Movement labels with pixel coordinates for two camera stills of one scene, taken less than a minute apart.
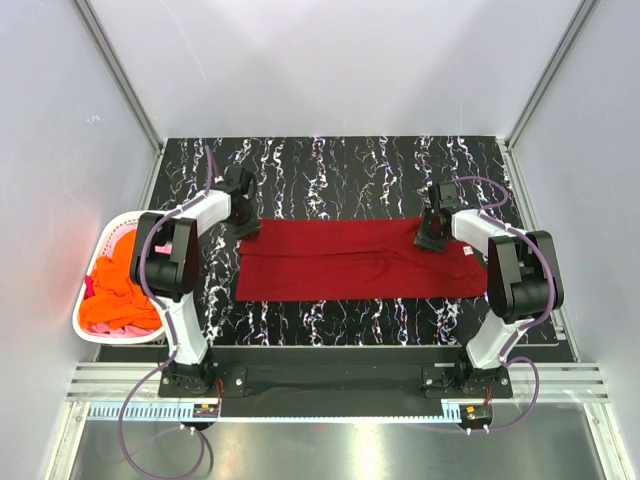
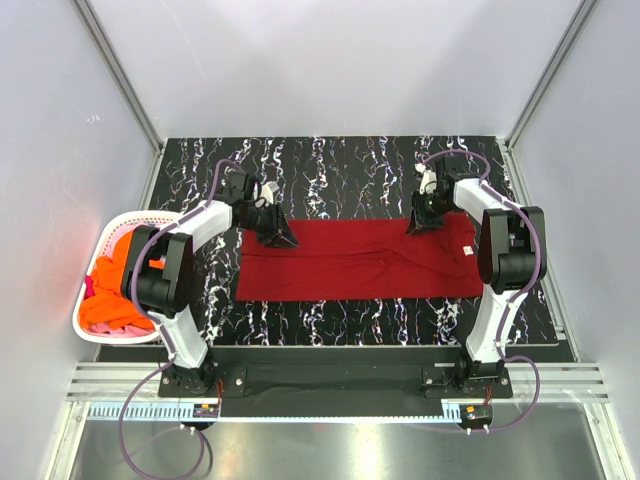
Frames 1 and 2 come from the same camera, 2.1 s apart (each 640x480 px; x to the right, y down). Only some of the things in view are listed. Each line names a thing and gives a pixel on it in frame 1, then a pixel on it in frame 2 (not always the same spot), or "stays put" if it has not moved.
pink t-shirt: x=108 y=249 stays put
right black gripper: x=423 y=240 → x=419 y=222
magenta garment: x=89 y=290 stays put
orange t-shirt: x=117 y=301 stays put
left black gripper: x=251 y=227 → x=281 y=237
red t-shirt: x=353 y=258 stays put
